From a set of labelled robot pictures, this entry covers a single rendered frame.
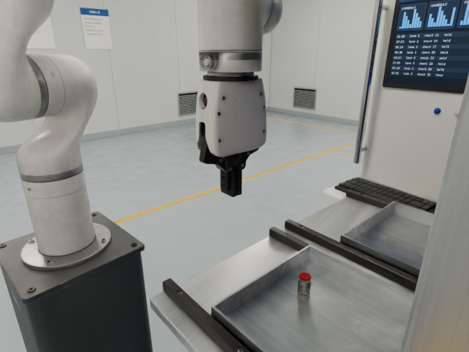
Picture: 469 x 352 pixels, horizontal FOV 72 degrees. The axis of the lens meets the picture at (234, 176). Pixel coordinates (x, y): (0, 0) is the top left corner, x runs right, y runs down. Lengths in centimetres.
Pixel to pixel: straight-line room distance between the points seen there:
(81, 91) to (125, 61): 500
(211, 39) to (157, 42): 559
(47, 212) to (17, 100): 23
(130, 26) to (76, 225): 516
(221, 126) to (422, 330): 30
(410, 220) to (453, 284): 75
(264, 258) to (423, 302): 51
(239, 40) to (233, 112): 9
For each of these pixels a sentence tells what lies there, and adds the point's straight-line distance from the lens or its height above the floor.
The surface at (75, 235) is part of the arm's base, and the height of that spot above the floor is 91.
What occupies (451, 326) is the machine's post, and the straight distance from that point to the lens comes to 22.
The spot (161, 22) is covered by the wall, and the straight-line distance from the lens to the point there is 607.
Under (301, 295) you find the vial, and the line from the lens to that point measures 61.
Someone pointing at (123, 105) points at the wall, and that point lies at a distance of 574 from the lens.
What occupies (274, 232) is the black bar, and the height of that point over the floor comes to 90.
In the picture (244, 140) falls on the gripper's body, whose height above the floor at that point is 117.
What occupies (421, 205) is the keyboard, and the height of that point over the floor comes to 83.
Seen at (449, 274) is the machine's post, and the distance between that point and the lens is 21.
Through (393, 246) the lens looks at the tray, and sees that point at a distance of 82.
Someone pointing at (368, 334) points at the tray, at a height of 88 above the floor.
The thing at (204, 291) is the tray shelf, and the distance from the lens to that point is 63.
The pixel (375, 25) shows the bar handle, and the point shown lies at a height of 137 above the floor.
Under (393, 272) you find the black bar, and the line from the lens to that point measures 70.
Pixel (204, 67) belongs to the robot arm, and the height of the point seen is 127.
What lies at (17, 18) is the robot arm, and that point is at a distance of 69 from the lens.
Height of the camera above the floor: 129
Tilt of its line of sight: 21 degrees down
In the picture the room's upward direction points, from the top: straight up
